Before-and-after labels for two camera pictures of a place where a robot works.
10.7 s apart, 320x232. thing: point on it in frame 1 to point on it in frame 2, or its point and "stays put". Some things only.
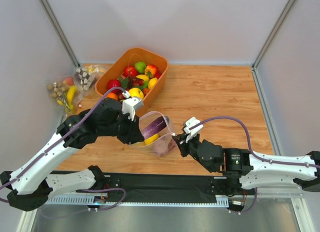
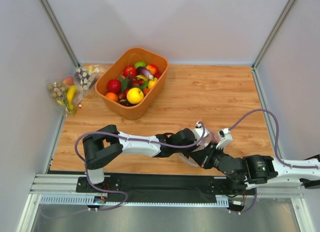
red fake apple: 114,83 stays put
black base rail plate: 148,188 stays put
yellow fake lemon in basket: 152,82 stays put
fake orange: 111,95 stays put
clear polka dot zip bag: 158,133 to 208,139
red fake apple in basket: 130,71 stays put
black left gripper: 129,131 to 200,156
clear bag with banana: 64,92 stays put
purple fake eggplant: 154,128 to 143,71
